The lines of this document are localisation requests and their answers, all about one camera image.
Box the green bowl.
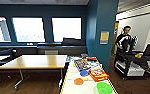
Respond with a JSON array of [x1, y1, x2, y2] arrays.
[[96, 81, 114, 94]]

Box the dark bench cushion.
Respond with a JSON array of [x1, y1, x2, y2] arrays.
[[61, 37, 86, 47]]

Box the colourful game box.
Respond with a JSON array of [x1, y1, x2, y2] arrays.
[[74, 58, 92, 72]]

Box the flat red box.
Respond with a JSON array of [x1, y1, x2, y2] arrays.
[[86, 56, 99, 62]]

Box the blue bowl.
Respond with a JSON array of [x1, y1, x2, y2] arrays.
[[79, 69, 90, 77]]

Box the yellow wooden game table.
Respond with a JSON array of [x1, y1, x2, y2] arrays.
[[59, 54, 119, 94]]

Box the wooden long table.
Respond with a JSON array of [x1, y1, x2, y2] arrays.
[[0, 54, 69, 90]]

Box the dark window bench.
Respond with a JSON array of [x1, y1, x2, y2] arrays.
[[0, 42, 89, 56]]

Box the person in black shirt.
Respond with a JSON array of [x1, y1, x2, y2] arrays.
[[114, 25, 136, 56]]

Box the white box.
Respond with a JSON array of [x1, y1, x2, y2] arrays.
[[119, 61, 146, 78]]

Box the small colourful toy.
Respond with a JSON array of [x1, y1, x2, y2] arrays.
[[134, 53, 144, 60]]

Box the dark chair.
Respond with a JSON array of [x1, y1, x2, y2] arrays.
[[0, 48, 17, 64]]

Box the yellow wall notice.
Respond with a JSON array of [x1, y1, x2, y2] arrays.
[[99, 30, 110, 45]]

